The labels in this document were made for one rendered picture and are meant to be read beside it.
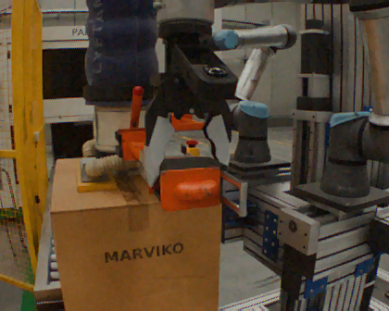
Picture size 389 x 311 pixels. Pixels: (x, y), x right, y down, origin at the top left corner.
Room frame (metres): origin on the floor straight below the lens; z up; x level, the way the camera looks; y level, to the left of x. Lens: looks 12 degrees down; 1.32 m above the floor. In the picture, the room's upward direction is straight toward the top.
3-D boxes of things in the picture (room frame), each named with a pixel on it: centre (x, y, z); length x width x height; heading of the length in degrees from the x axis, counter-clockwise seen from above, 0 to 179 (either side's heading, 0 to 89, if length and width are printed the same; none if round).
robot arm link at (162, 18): (0.47, 0.02, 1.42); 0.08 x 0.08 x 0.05
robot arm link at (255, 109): (1.40, -0.23, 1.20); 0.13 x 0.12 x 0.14; 34
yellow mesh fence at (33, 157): (2.70, 1.30, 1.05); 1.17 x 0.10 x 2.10; 21
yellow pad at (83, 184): (0.98, 0.30, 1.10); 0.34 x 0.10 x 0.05; 19
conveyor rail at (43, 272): (2.16, 1.00, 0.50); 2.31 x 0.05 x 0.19; 21
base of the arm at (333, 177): (0.94, -0.44, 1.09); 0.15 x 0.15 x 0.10
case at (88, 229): (1.02, 0.23, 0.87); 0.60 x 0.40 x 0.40; 21
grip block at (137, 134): (0.78, 0.13, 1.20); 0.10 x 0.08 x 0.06; 109
